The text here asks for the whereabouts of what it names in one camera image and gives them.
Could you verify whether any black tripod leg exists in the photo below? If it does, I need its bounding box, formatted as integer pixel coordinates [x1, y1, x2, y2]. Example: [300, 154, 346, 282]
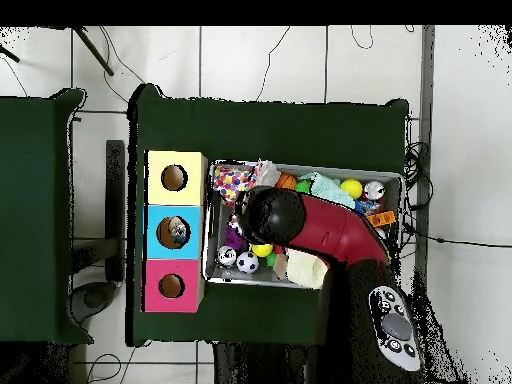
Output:
[72, 25, 116, 77]
[0, 42, 21, 64]

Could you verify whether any cream waffle cloth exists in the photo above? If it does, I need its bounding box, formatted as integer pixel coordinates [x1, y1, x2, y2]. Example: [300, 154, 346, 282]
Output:
[284, 247, 330, 290]

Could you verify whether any small polka dot cloth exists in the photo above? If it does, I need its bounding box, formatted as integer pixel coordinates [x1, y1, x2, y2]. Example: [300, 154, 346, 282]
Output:
[228, 212, 244, 238]

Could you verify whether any mint green waffle cloth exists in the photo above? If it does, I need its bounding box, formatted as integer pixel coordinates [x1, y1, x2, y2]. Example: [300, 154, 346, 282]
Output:
[297, 171, 357, 210]

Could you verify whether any wooden three-hole box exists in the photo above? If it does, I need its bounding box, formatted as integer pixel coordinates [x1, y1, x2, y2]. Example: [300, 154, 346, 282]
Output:
[141, 149, 209, 314]

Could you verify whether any large polka dot cloth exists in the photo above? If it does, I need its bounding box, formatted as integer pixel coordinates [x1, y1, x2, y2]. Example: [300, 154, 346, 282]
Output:
[211, 159, 282, 203]

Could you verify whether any black flat panel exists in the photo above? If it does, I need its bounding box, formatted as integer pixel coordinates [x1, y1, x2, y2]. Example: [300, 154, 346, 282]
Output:
[104, 139, 127, 283]

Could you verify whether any shallow silver mesh bin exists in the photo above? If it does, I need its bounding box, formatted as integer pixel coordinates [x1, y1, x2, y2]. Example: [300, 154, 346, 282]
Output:
[201, 159, 404, 295]

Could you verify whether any orange toy basketball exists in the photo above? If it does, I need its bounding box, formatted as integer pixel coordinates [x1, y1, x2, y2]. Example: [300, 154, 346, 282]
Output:
[274, 173, 298, 190]

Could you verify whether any black cable with connector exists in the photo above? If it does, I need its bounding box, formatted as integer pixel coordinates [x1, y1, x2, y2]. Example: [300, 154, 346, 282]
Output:
[402, 223, 512, 249]

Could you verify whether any small soccer ball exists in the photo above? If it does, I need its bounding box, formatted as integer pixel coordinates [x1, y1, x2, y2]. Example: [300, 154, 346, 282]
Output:
[236, 250, 260, 275]

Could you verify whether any grey floor cable cover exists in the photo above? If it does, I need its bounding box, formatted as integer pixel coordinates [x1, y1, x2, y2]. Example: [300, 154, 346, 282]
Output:
[411, 25, 436, 281]

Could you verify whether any black cable bundle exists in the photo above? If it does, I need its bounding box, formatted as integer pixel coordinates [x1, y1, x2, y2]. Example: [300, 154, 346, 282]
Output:
[402, 140, 435, 212]

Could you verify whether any dark green side-table cloth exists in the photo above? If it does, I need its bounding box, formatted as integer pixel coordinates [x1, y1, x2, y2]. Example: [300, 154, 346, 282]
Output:
[0, 88, 94, 345]

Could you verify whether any silver drink can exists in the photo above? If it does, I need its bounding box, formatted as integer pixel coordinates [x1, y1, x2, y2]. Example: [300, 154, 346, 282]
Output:
[362, 180, 386, 201]

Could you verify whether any clear plastic packet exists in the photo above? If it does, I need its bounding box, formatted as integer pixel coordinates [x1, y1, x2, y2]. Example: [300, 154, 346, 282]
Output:
[166, 220, 189, 246]

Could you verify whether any dark green tablecloth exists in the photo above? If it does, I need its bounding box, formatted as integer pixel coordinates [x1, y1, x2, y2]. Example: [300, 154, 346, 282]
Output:
[126, 83, 410, 347]

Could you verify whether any orange plastic grid tray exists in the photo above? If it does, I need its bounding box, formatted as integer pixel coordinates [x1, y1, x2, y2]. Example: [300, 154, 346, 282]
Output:
[365, 210, 397, 228]

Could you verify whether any thin black floor cable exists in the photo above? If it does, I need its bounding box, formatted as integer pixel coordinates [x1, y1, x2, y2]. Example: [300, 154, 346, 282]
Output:
[255, 25, 292, 102]

